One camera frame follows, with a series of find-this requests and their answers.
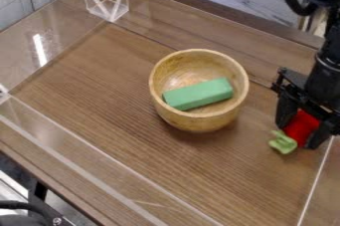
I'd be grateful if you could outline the green rectangular block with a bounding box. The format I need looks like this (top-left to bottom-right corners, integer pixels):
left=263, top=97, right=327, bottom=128
left=163, top=78, right=233, bottom=111

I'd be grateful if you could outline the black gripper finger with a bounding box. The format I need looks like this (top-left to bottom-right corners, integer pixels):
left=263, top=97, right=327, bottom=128
left=307, top=121, right=332, bottom=149
left=275, top=93, right=297, bottom=128

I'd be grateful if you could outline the black cable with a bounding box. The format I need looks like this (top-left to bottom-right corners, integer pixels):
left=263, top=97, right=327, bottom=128
left=0, top=199, right=55, bottom=226

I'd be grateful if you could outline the red plush fruit green leaf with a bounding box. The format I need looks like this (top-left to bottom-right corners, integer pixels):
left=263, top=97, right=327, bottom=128
left=268, top=111, right=320, bottom=154

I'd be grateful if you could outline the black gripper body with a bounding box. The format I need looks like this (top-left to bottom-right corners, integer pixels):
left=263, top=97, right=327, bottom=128
left=271, top=68, right=340, bottom=125

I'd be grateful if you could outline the wooden bowl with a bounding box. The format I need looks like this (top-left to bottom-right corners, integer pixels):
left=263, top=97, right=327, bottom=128
left=149, top=49, right=249, bottom=132

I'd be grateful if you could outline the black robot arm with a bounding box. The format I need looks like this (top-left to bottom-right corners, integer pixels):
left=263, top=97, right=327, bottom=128
left=271, top=0, right=340, bottom=149

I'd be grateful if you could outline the clear acrylic tray wall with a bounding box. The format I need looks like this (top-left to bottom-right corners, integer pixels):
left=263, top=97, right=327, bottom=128
left=0, top=85, right=223, bottom=226

